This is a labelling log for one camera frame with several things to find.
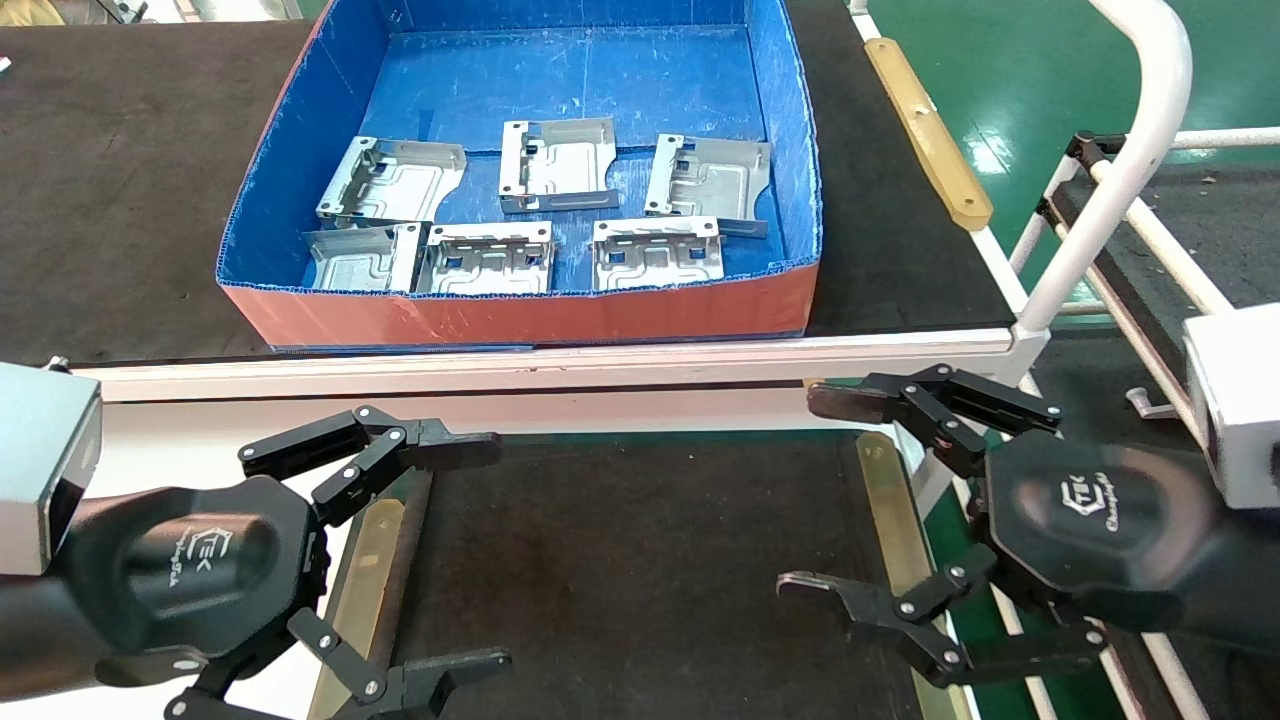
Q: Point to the small white hook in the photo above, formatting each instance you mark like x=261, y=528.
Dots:
x=1145, y=403

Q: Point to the curved white frame tube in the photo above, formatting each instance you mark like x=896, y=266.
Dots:
x=1130, y=150

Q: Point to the blue and orange corrugated box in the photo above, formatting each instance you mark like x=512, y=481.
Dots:
x=560, y=80

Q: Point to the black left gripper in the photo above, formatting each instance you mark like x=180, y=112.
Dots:
x=200, y=570

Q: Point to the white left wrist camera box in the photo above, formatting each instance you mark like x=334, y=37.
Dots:
x=45, y=470

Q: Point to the black cart mat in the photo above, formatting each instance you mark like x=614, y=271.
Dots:
x=1240, y=230

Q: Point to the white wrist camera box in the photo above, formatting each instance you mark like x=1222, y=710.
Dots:
x=1240, y=400
x=45, y=470

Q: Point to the white horizontal cart tube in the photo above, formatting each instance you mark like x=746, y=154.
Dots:
x=1230, y=138

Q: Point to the cream cart tube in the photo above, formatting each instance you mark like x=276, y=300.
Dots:
x=1165, y=240

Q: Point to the small black work mat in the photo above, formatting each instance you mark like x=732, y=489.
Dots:
x=640, y=560

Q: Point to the white table edge rail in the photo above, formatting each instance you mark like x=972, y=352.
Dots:
x=600, y=365

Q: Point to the yellow mat edge strip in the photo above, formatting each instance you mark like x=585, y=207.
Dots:
x=365, y=560
x=882, y=490

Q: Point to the white diagonal cart tube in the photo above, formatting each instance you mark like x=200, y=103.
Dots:
x=1040, y=225

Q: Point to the large black table mat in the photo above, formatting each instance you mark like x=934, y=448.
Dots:
x=120, y=200

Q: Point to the silver stamped metal bracket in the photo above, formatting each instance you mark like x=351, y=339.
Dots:
x=360, y=262
x=400, y=185
x=490, y=265
x=565, y=165
x=715, y=185
x=655, y=258

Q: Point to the yellow background object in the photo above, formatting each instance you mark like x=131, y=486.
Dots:
x=30, y=10

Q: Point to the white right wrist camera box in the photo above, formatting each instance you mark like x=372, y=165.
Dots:
x=1240, y=400

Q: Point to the black tube clamp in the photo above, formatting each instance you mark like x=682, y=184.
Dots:
x=1095, y=148
x=1052, y=212

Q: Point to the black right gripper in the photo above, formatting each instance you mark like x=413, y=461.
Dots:
x=1090, y=520

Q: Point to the long yellow guide strip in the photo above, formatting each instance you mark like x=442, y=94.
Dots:
x=925, y=130

